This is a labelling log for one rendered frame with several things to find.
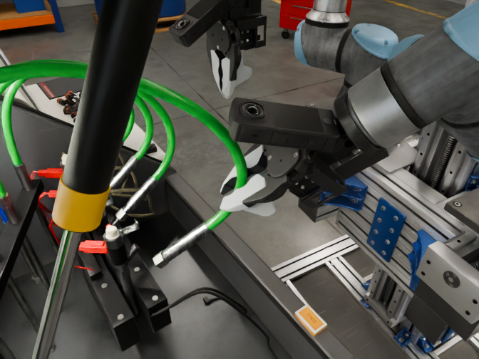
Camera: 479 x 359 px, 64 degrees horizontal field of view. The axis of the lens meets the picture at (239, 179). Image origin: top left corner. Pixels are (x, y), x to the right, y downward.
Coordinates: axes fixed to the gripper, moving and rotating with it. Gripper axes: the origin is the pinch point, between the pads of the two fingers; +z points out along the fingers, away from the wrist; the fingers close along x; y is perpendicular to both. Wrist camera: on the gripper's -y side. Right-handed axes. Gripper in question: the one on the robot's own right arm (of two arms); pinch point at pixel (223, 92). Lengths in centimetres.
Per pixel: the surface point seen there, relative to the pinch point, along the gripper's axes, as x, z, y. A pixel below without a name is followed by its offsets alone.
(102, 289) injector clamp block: -8.5, 26.2, -32.8
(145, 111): 3.4, 0.8, -14.7
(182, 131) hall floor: 181, 124, 78
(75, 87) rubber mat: 80, 26, -11
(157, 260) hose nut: -21.7, 9.9, -25.9
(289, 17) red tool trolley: 295, 97, 287
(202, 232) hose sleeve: -24.4, 5.7, -19.8
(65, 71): -20.1, -18.3, -30.3
